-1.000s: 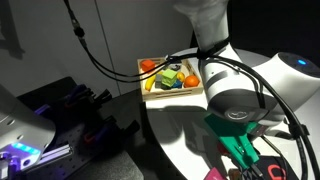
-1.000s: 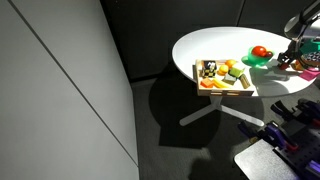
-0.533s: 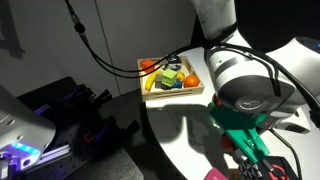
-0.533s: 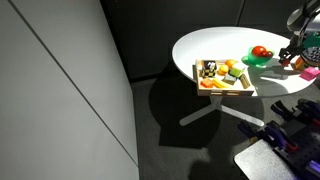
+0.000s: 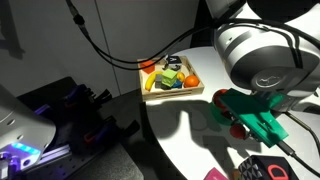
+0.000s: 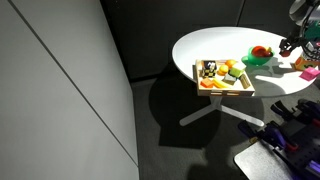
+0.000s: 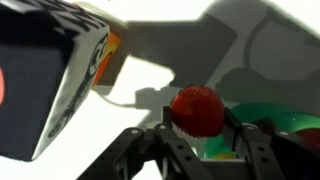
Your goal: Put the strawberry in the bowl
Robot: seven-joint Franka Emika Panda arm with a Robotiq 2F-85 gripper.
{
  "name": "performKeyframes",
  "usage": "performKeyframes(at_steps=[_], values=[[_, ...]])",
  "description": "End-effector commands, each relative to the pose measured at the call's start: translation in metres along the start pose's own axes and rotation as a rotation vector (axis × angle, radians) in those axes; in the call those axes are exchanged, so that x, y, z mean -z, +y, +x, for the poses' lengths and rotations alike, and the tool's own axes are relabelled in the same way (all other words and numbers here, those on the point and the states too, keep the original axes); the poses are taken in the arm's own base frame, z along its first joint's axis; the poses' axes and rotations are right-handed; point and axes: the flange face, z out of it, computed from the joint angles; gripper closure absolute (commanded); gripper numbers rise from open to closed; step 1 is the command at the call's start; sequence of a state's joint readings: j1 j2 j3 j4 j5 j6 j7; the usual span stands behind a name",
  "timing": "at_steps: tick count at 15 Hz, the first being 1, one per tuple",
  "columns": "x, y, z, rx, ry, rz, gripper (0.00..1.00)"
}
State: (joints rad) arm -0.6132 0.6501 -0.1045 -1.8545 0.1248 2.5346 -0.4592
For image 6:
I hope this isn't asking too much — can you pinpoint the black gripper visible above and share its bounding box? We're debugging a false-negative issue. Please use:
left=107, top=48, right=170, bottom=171
left=279, top=34, right=320, bottom=56

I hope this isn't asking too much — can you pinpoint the green plastic bowl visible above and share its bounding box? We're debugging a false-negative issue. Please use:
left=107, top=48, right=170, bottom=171
left=241, top=45, right=275, bottom=67

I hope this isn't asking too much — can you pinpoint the colourful toy box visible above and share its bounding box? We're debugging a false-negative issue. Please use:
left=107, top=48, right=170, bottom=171
left=293, top=55, right=319, bottom=72

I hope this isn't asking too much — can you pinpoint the red toy tomato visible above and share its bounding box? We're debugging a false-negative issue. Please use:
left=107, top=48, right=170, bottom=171
left=251, top=45, right=268, bottom=58

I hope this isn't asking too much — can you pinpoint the pink block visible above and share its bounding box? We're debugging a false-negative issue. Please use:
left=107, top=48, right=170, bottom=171
left=299, top=66, right=320, bottom=82

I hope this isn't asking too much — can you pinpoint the tan patterned block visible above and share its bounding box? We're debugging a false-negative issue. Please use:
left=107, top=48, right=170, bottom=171
left=239, top=73, right=252, bottom=90

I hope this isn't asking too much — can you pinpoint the green block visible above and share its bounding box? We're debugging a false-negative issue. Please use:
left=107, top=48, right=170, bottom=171
left=229, top=62, right=247, bottom=78

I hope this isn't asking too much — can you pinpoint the orange toy fruit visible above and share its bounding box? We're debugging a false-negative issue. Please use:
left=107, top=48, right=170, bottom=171
left=224, top=59, right=238, bottom=69

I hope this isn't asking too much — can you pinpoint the black spring clamp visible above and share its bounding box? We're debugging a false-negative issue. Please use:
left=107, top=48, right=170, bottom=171
left=270, top=100, right=296, bottom=122

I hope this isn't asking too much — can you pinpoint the dark grey block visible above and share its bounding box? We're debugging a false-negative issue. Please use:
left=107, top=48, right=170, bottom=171
left=223, top=73, right=238, bottom=85

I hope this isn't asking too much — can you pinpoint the yellow-orange toy fruit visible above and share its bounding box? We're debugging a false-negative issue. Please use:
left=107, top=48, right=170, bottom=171
left=217, top=64, right=231, bottom=77

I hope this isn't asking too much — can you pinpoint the yellow wedge block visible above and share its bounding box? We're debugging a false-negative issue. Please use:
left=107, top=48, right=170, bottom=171
left=213, top=77, right=234, bottom=90

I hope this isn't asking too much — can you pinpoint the wooden tray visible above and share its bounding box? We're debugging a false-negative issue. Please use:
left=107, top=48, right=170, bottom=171
left=192, top=58, right=256, bottom=98

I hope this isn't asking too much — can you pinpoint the black yellow checkered cube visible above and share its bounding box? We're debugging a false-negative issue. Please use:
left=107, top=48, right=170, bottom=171
left=202, top=60, right=219, bottom=79

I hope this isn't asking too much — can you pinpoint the large purple spring clamp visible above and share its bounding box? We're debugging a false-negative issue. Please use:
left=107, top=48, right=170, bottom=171
left=237, top=119, right=300, bottom=153

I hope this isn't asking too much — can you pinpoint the orange flat block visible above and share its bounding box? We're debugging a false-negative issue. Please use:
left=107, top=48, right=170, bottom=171
left=200, top=78, right=216, bottom=89

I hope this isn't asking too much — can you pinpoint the white table base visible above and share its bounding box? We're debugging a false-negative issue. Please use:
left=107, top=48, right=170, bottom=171
left=179, top=94, right=266, bottom=128

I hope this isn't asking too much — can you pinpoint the small purple clamp piece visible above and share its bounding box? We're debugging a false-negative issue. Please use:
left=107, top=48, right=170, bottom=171
left=305, top=159, right=320, bottom=175

